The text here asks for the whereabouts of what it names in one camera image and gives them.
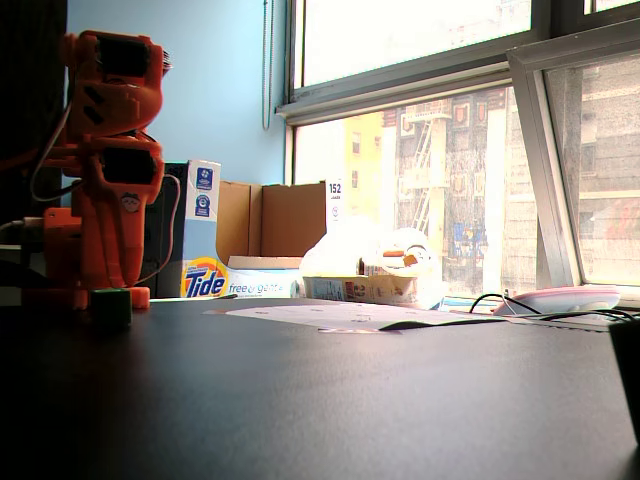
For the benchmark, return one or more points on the orange gripper black motor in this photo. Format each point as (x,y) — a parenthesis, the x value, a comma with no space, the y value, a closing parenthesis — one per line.
(116,200)

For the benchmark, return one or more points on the green cube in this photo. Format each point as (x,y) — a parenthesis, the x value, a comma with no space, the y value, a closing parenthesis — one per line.
(111,306)

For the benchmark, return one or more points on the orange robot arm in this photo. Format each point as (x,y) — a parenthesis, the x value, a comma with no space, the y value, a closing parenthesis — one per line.
(115,100)

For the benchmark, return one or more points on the white numbered grid paper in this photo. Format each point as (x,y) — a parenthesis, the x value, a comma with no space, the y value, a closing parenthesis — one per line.
(320,314)

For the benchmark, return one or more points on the white plate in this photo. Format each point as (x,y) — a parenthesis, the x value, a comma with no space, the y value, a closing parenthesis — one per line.
(190,298)

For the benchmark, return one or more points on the Tide detergent cardboard box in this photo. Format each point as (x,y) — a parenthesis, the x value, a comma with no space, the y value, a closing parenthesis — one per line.
(292,220)

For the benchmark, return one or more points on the dark curtain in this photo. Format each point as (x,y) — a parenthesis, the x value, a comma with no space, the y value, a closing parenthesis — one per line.
(30,75)

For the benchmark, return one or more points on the clear plastic bag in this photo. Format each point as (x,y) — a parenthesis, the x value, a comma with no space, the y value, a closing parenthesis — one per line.
(345,250)

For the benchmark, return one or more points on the open window sash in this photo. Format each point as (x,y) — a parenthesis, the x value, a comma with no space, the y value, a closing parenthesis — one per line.
(542,165)

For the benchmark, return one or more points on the pink white flat device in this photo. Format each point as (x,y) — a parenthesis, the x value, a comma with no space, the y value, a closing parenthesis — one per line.
(567,297)

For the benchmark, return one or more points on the dark object at table edge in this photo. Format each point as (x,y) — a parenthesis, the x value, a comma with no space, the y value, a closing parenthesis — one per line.
(629,375)

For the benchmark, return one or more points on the grey window frame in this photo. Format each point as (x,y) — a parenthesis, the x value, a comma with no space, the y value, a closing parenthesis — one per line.
(400,80)

